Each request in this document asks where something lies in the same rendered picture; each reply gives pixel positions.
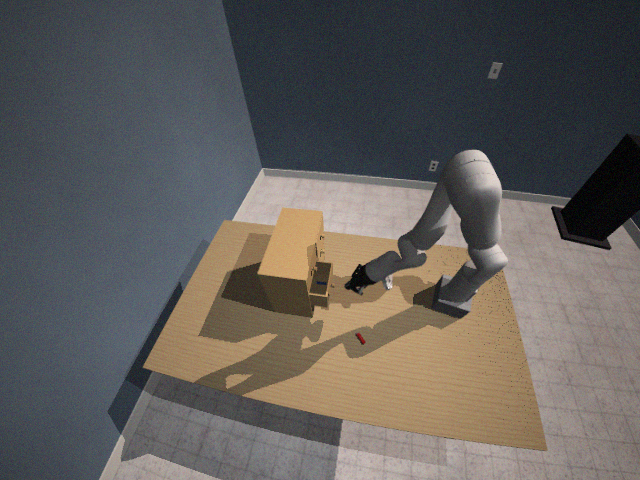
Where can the small wooden chest of drawers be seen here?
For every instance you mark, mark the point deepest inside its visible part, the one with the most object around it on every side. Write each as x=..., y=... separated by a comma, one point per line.
x=285, y=265

